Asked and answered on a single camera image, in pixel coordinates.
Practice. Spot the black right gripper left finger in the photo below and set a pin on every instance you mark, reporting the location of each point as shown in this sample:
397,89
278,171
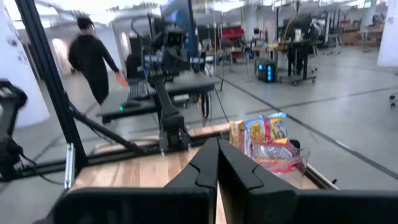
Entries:
186,202

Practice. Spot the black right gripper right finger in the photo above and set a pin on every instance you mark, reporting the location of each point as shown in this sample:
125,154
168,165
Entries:
258,202

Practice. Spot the red ramen noodle packet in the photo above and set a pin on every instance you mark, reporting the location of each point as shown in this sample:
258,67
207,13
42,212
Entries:
273,152
280,166

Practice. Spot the yellow noodle packet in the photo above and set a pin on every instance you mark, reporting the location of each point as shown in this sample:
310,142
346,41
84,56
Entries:
237,135

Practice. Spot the white blue noodle packet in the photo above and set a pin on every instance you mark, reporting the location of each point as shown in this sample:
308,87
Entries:
276,127

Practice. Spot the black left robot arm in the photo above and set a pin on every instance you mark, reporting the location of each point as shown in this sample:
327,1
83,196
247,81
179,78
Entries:
171,121

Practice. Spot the black standing desk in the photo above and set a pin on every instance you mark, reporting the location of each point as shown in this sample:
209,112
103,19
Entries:
186,82

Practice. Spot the black keyboard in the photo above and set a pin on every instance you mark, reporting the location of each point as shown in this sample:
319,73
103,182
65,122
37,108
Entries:
138,90

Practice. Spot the clear plastic container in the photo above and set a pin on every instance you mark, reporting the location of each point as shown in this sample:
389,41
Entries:
301,168

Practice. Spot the orange flat object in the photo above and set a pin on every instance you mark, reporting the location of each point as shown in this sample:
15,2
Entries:
122,80

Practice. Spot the red bin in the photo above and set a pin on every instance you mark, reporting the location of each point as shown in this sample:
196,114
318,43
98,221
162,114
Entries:
233,32

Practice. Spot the person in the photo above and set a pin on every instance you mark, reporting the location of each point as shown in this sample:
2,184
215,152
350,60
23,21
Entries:
90,62

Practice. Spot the black computer tower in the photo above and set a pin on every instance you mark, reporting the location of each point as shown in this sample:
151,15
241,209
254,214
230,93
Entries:
266,71

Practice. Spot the black background desk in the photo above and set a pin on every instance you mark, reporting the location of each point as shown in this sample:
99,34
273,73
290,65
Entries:
295,46

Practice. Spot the black aluminium table frame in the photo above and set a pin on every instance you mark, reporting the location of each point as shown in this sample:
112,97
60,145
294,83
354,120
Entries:
53,81

